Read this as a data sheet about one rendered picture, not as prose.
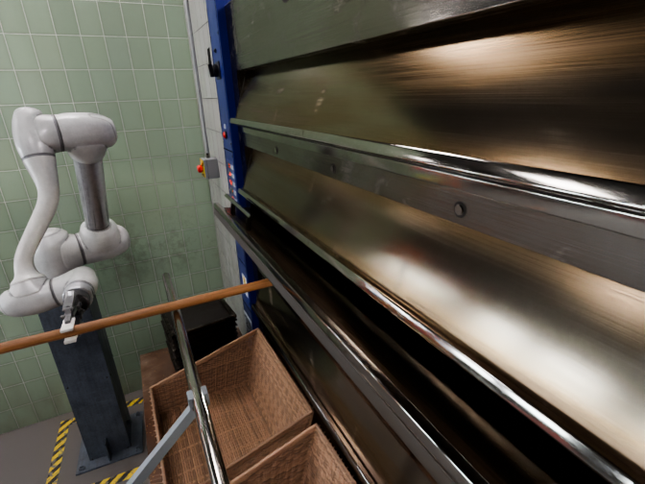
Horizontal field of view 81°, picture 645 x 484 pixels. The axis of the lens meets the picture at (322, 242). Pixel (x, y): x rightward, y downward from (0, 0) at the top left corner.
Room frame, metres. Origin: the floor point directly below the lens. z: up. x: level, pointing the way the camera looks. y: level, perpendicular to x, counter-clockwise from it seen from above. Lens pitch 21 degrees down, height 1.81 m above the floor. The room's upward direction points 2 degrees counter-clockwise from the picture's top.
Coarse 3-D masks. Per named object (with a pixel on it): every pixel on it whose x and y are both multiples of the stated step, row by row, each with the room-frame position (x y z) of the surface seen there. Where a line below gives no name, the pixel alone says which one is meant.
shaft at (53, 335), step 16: (240, 288) 1.13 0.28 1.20; (256, 288) 1.16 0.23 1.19; (160, 304) 1.04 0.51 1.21; (176, 304) 1.05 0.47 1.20; (192, 304) 1.07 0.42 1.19; (96, 320) 0.96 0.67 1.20; (112, 320) 0.97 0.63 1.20; (128, 320) 0.99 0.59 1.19; (32, 336) 0.89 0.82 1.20; (48, 336) 0.90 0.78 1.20; (64, 336) 0.92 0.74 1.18; (0, 352) 0.85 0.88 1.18
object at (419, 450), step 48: (240, 240) 1.07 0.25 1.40; (288, 240) 1.08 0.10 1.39; (336, 288) 0.76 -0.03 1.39; (384, 336) 0.57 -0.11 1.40; (432, 384) 0.45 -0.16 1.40; (480, 384) 0.45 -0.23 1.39; (480, 432) 0.36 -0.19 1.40; (528, 432) 0.36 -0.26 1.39; (528, 480) 0.29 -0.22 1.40; (576, 480) 0.30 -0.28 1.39
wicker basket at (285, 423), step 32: (224, 352) 1.34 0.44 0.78; (256, 352) 1.37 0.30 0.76; (160, 384) 1.22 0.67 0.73; (256, 384) 1.31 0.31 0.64; (288, 384) 1.10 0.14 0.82; (160, 416) 1.20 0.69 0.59; (224, 416) 1.19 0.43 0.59; (256, 416) 1.19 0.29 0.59; (288, 416) 1.04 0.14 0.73; (192, 448) 1.04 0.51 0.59; (256, 448) 0.85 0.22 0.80
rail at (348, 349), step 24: (288, 288) 0.72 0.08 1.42; (312, 312) 0.61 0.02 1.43; (336, 336) 0.53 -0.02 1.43; (360, 360) 0.47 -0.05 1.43; (384, 384) 0.42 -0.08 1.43; (408, 408) 0.37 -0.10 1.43; (432, 432) 0.33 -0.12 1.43; (456, 456) 0.30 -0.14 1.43; (456, 480) 0.28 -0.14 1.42; (480, 480) 0.27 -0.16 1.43
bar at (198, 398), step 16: (176, 320) 1.00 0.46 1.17; (192, 352) 0.85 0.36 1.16; (192, 368) 0.77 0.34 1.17; (192, 384) 0.72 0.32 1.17; (192, 400) 0.67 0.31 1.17; (208, 400) 0.69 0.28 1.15; (192, 416) 0.68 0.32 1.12; (208, 416) 0.62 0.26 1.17; (176, 432) 0.66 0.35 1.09; (208, 432) 0.58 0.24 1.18; (160, 448) 0.64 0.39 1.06; (208, 448) 0.54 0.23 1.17; (144, 464) 0.63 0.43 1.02; (208, 464) 0.51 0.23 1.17; (224, 464) 0.51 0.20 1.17; (144, 480) 0.62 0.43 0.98; (224, 480) 0.47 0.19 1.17
